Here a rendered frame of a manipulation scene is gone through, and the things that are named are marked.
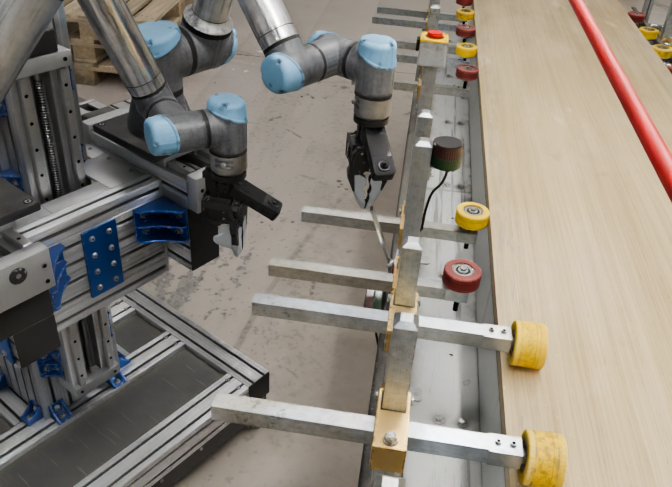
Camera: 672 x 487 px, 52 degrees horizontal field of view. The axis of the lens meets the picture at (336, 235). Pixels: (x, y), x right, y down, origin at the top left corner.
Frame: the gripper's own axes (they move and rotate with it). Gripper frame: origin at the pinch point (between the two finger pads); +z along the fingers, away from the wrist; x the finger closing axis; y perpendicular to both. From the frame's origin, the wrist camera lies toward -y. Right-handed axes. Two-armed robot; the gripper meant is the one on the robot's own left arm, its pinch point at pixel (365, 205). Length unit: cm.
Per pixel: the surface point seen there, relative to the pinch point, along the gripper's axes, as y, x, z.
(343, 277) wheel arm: -6.8, 5.3, 13.9
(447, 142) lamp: -7.9, -12.9, -18.2
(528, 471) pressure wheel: -67, -8, 4
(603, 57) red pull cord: -91, 15, -65
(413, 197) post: -7.6, -7.7, -5.9
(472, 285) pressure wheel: -17.8, -19.4, 9.9
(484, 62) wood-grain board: 109, -73, 9
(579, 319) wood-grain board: -31.7, -36.2, 9.2
